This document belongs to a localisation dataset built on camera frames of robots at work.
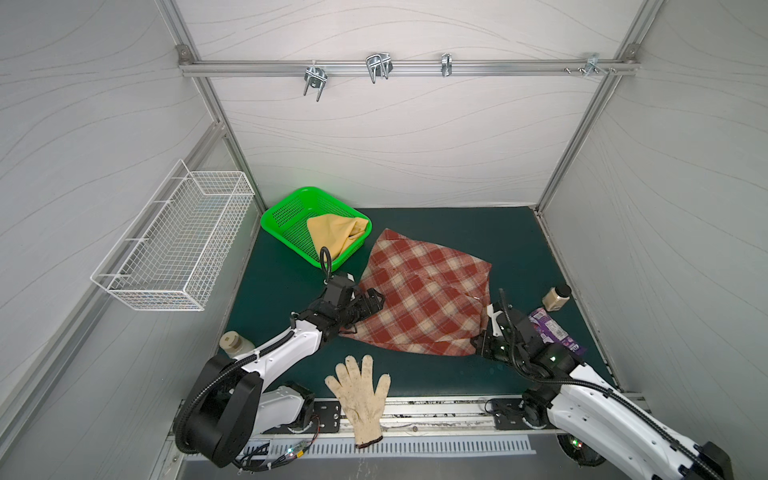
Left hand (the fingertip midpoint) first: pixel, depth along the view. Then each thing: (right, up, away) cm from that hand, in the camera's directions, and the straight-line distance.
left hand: (380, 299), depth 86 cm
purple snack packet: (+50, -10, 0) cm, 51 cm away
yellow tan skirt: (-16, +20, +18) cm, 32 cm away
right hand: (+27, -8, -5) cm, 28 cm away
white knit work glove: (-4, -24, -11) cm, 26 cm away
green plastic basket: (-37, +24, +29) cm, 53 cm away
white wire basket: (-49, +14, -18) cm, 54 cm away
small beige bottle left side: (-37, -9, -12) cm, 40 cm away
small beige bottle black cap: (+53, 0, +1) cm, 53 cm away
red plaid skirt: (+17, -1, +7) cm, 18 cm away
